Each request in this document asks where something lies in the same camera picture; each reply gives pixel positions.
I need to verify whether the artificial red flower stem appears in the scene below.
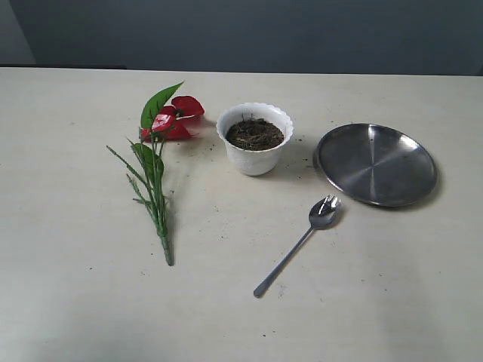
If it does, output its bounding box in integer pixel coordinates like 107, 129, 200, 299
106, 82, 205, 266

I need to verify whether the round stainless steel plate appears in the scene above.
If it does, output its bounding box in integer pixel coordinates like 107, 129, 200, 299
313, 123, 438, 207

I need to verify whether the white scalloped flower pot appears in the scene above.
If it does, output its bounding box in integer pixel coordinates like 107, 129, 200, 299
216, 103, 294, 176

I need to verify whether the stainless steel spork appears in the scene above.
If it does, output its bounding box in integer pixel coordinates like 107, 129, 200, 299
253, 195, 341, 298

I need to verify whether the dark soil in pot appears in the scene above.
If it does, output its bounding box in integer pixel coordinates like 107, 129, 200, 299
226, 118, 284, 151

